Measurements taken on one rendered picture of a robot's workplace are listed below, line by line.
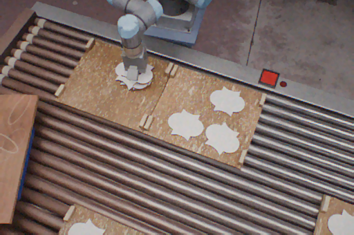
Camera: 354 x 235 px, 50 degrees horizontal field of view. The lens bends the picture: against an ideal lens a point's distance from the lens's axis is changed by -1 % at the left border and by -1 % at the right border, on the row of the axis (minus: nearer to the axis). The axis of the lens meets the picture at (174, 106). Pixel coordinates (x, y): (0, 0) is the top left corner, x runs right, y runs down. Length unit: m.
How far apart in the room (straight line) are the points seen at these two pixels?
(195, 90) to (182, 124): 0.17
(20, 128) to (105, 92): 0.37
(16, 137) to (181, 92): 0.67
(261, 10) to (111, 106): 1.91
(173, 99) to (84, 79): 0.40
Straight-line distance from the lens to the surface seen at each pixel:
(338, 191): 1.55
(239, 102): 1.58
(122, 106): 1.59
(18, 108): 1.59
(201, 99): 1.58
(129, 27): 1.34
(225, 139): 1.50
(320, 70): 2.95
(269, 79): 1.68
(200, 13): 1.96
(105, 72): 1.70
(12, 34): 1.96
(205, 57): 1.73
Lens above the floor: 2.31
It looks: 61 degrees down
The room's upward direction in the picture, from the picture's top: 4 degrees counter-clockwise
